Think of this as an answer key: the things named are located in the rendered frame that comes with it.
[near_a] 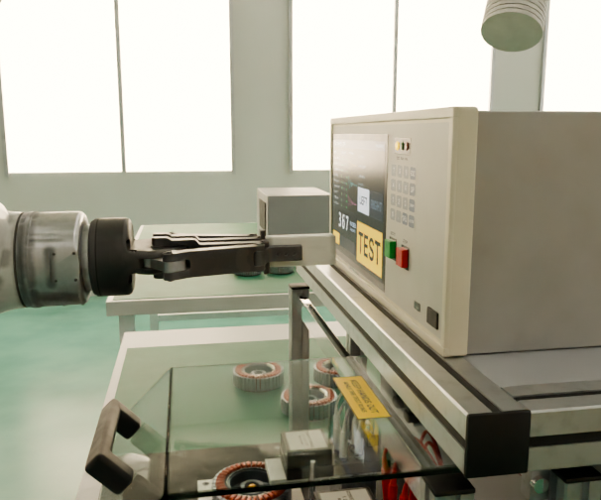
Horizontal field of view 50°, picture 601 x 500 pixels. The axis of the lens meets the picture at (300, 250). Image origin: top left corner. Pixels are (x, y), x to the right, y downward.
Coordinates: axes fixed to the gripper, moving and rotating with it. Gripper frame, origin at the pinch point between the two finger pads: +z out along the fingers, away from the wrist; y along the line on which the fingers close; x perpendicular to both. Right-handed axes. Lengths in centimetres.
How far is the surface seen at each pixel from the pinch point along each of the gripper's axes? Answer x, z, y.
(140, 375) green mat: -44, -23, -83
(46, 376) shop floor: -119, -90, -289
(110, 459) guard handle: -12.4, -17.5, 16.4
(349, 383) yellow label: -11.8, 3.5, 6.7
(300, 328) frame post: -20.5, 6.6, -38.5
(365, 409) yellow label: -11.8, 3.4, 12.6
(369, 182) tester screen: 6.0, 9.6, -8.8
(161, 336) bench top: -44, -19, -112
